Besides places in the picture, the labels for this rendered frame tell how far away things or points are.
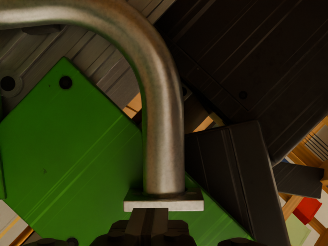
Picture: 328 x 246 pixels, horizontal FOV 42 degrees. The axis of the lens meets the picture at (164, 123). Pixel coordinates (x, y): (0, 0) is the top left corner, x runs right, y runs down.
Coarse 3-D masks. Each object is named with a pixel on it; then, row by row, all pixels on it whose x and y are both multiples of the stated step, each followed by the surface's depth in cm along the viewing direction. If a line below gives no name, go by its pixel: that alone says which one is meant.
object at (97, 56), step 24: (144, 0) 34; (168, 0) 34; (0, 48) 35; (24, 48) 35; (48, 48) 34; (72, 48) 34; (96, 48) 34; (0, 72) 34; (24, 72) 34; (96, 72) 35; (24, 96) 35
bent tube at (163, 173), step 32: (0, 0) 29; (32, 0) 29; (64, 0) 29; (96, 0) 29; (96, 32) 30; (128, 32) 29; (160, 64) 29; (160, 96) 29; (160, 128) 29; (160, 160) 29; (128, 192) 31; (160, 192) 29; (192, 192) 31
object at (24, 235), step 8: (184, 88) 44; (184, 96) 44; (192, 96) 45; (184, 104) 45; (192, 104) 48; (200, 104) 51; (184, 112) 48; (192, 112) 51; (200, 112) 54; (136, 120) 45; (184, 120) 51; (192, 120) 54; (200, 120) 58; (184, 128) 54; (192, 128) 58; (24, 232) 46; (32, 232) 46; (16, 240) 46; (24, 240) 46; (32, 240) 46
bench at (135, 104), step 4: (136, 96) 110; (140, 96) 112; (132, 100) 110; (136, 100) 112; (140, 100) 114; (128, 104) 110; (132, 104) 112; (136, 104) 115; (140, 104) 117; (124, 108) 110; (128, 108) 113; (132, 108) 120; (136, 108) 117; (140, 108) 119; (128, 112) 115; (132, 112) 117; (136, 112) 120; (132, 116) 119
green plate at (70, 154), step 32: (64, 64) 32; (32, 96) 33; (64, 96) 33; (96, 96) 33; (0, 128) 33; (32, 128) 33; (64, 128) 33; (96, 128) 33; (128, 128) 33; (32, 160) 33; (64, 160) 33; (96, 160) 33; (128, 160) 33; (32, 192) 33; (64, 192) 33; (96, 192) 33; (32, 224) 33; (64, 224) 33; (96, 224) 33; (192, 224) 33; (224, 224) 33
